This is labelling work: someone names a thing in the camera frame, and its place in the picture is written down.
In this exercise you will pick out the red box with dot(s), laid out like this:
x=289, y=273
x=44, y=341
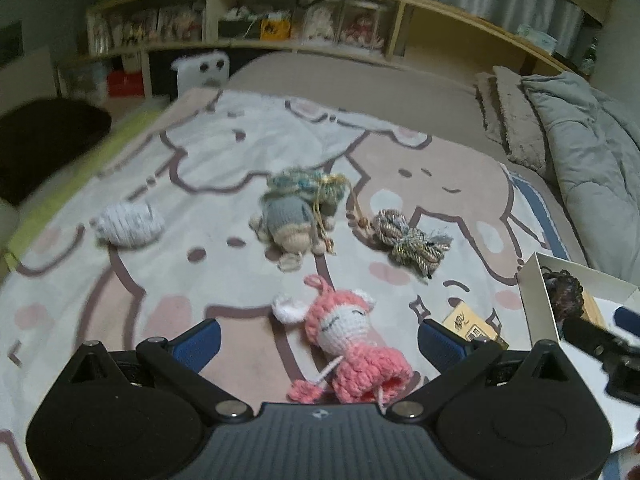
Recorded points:
x=125, y=85

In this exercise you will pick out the white doll in clear case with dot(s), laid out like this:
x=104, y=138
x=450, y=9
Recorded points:
x=320, y=22

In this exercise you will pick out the wooden shelf unit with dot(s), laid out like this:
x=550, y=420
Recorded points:
x=400, y=7

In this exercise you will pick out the dark crochet toy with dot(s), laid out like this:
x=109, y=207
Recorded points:
x=565, y=295

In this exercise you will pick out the fuzzy taupe pillow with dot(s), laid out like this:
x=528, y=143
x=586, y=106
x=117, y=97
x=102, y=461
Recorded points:
x=525, y=125

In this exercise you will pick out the taupe bed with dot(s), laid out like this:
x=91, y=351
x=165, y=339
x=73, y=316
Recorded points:
x=375, y=90

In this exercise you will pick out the yellow-green mat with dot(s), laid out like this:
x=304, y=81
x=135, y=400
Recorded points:
x=80, y=185

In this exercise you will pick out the pale tissue box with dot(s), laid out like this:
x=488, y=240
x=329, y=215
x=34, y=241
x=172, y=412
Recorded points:
x=537, y=39

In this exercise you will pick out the yellow paper packet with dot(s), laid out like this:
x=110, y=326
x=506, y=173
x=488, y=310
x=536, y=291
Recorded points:
x=467, y=325

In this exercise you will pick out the white cardboard box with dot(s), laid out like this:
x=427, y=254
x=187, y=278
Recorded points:
x=537, y=290

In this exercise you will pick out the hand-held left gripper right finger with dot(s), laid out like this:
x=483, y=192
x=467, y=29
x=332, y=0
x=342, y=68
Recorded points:
x=440, y=342

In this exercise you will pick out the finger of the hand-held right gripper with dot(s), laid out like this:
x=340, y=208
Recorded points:
x=627, y=318
x=595, y=340

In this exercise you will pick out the printed cartoon blanket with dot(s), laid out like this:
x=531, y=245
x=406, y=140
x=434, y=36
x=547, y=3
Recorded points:
x=200, y=160

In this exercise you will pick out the white crochet toy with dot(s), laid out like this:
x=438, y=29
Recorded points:
x=130, y=225

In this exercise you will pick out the grey comforter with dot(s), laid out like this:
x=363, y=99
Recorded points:
x=590, y=160

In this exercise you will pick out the white appliance with eyes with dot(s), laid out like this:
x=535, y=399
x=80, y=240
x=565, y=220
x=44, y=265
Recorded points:
x=200, y=72

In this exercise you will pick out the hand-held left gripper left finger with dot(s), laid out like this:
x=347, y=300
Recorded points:
x=200, y=345

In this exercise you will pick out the grey-blue crochet doll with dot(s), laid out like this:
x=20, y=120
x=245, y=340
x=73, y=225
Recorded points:
x=287, y=220

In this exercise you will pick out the pink crochet doll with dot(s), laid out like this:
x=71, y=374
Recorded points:
x=350, y=330

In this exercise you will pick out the red doll in clear case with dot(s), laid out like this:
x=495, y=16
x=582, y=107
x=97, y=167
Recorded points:
x=365, y=27

